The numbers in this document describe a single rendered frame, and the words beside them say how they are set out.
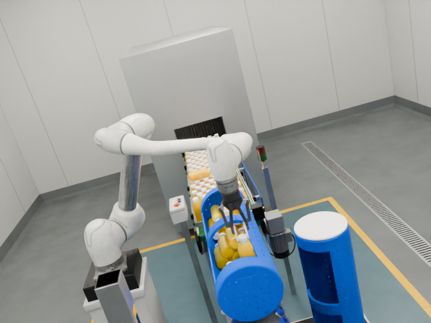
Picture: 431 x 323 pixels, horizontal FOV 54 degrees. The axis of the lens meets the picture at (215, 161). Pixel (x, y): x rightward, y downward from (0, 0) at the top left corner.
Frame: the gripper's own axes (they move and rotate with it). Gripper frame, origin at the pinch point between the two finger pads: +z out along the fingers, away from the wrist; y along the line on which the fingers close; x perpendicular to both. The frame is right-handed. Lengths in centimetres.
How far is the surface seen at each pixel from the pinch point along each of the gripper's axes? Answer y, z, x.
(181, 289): -59, 132, 164
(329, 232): 44, 29, 26
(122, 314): -35, -28, -72
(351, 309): 47, 77, 23
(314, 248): 35, 35, 24
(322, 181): 121, 132, 297
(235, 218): 0.4, 9.7, 31.3
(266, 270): 5.5, 14.7, -10.6
